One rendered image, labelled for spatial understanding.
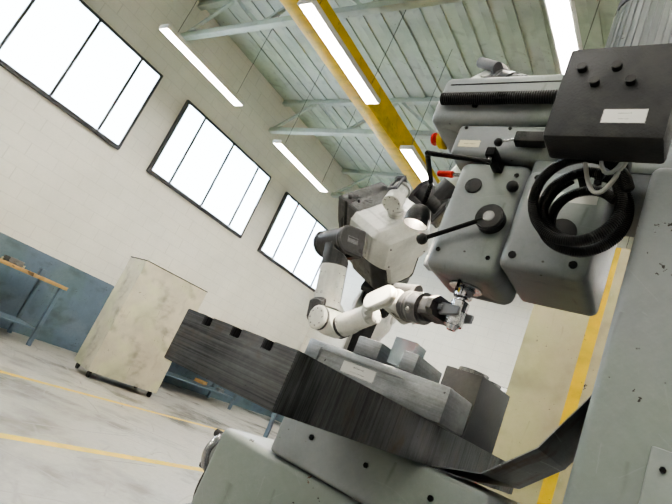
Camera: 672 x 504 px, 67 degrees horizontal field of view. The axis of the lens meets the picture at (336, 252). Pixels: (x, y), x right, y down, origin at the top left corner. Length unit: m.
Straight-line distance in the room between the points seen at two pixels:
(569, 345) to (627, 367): 2.08
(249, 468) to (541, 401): 1.99
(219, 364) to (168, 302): 6.59
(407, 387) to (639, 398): 0.39
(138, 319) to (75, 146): 3.03
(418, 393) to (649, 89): 0.69
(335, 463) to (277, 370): 0.55
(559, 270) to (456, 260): 0.24
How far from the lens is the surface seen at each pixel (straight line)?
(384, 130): 7.79
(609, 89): 1.10
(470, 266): 1.26
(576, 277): 1.18
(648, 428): 0.97
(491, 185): 1.36
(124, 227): 9.28
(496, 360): 10.90
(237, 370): 0.71
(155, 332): 7.32
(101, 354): 7.12
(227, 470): 1.37
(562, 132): 1.05
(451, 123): 1.50
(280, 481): 1.27
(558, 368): 3.04
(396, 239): 1.75
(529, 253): 1.22
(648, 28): 1.59
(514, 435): 3.01
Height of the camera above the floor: 0.92
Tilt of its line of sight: 15 degrees up
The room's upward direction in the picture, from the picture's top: 24 degrees clockwise
